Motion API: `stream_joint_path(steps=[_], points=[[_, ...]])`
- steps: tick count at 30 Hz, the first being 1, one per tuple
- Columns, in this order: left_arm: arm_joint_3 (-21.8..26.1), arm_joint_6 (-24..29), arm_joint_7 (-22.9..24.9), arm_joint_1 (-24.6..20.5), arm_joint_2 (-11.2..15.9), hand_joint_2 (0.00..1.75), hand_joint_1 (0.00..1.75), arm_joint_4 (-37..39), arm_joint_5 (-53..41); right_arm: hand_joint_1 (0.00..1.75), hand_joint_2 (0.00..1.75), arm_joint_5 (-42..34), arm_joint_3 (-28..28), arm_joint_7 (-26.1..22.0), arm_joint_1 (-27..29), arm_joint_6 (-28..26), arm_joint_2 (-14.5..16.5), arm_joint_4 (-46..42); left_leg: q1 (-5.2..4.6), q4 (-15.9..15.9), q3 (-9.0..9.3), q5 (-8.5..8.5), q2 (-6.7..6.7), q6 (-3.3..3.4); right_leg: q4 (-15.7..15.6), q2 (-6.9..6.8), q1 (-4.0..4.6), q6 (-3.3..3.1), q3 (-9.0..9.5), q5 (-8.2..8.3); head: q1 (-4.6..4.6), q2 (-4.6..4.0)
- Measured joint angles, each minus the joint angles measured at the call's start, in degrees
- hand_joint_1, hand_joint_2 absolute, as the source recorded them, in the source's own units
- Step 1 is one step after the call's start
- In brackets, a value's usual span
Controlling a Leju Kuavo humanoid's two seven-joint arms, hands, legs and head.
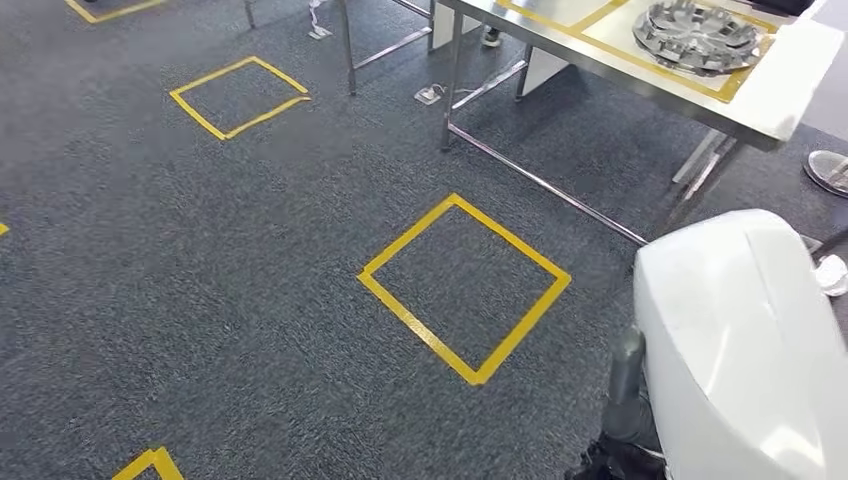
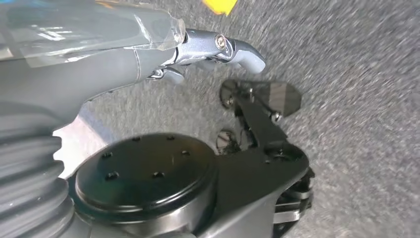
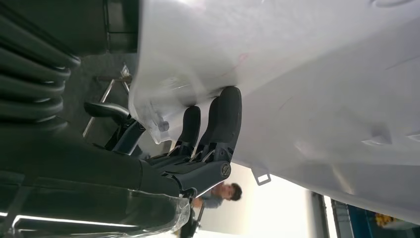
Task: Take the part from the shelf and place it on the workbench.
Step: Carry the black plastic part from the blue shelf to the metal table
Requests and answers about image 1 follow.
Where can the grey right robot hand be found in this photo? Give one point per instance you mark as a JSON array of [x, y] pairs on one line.
[[626, 364]]

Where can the white plastic shell part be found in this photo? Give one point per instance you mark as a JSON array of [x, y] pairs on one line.
[[742, 344]]

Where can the silver and black right robot arm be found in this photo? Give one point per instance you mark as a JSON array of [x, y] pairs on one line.
[[629, 427]]

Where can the yellow workbench tape marking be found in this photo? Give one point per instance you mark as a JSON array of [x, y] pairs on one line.
[[735, 86]]

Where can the steel workbench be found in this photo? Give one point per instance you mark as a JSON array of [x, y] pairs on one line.
[[788, 86]]

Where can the yellow floor tape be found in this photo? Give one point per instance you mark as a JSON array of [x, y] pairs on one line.
[[417, 328], [199, 115]]

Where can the white crumpled paper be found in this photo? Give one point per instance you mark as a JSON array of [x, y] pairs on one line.
[[833, 275]]

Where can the chrome round base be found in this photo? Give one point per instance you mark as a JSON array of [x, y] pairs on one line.
[[828, 172]]

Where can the white desk panel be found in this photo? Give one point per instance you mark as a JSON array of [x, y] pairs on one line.
[[543, 66]]

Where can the grey floor socket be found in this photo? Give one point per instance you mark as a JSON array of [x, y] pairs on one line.
[[320, 32], [429, 95]]

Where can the grey wheel hubcap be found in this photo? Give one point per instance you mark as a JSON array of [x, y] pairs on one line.
[[696, 36]]

